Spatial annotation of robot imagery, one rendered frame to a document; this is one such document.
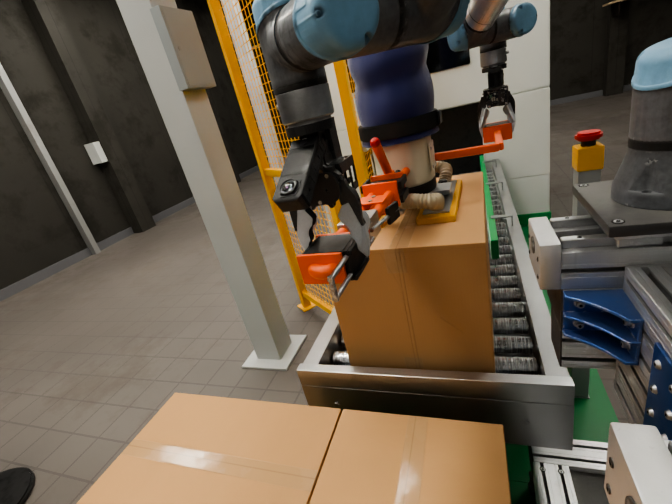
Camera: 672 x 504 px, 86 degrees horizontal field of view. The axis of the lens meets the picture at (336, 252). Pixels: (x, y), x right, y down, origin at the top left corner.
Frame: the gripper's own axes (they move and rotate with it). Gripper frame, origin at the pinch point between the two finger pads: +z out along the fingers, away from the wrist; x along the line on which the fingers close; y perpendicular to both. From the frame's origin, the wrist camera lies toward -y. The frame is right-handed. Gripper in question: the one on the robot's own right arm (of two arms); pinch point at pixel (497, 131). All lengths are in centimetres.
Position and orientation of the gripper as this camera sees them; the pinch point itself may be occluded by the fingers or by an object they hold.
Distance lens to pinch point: 138.7
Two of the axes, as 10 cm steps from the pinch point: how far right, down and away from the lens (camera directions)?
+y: -3.4, 4.4, -8.3
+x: 9.1, -0.6, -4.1
